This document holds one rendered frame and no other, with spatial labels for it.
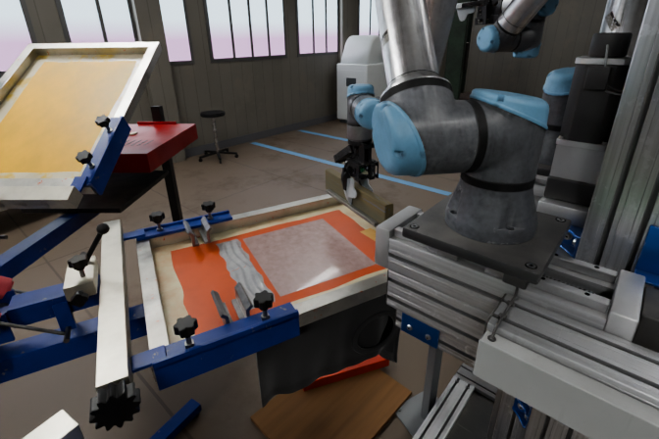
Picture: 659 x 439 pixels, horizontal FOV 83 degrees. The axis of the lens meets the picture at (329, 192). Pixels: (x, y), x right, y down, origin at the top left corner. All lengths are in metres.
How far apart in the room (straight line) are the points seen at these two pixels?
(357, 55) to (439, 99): 6.62
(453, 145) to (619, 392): 0.37
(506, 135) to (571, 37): 9.32
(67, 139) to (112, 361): 1.01
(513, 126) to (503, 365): 0.34
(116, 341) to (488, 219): 0.71
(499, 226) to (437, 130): 0.19
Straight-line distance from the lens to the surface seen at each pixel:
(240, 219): 1.34
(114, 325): 0.90
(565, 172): 0.89
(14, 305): 1.09
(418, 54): 0.63
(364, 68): 6.98
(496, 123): 0.60
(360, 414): 1.93
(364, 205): 1.12
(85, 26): 5.13
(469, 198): 0.66
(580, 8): 9.92
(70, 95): 1.85
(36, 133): 1.75
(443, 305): 0.77
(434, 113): 0.57
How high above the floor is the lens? 1.57
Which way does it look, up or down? 23 degrees down
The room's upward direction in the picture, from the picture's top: 1 degrees counter-clockwise
